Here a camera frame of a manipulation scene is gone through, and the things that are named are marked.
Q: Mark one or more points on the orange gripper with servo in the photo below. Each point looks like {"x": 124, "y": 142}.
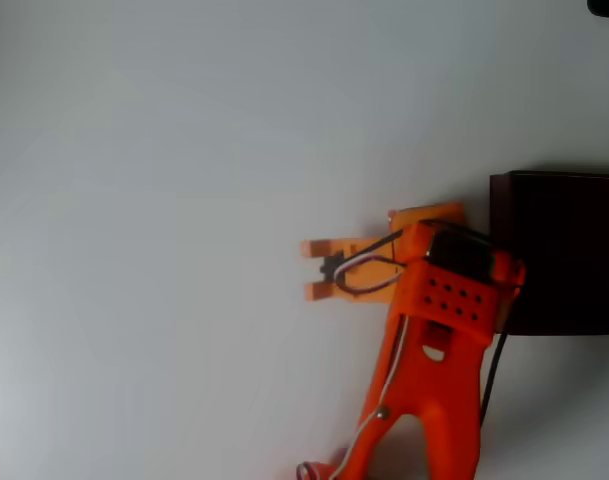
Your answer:
{"x": 365, "y": 272}

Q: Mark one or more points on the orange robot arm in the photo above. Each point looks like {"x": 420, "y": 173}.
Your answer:
{"x": 434, "y": 380}

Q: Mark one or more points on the dark brown box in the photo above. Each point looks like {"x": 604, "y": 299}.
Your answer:
{"x": 569, "y": 250}

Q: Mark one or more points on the black object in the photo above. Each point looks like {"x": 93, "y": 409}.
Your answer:
{"x": 608, "y": 7}

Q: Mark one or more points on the light orange camera mount bracket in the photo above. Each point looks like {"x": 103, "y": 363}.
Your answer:
{"x": 364, "y": 280}

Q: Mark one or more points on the small black camera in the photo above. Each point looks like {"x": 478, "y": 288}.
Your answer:
{"x": 330, "y": 266}

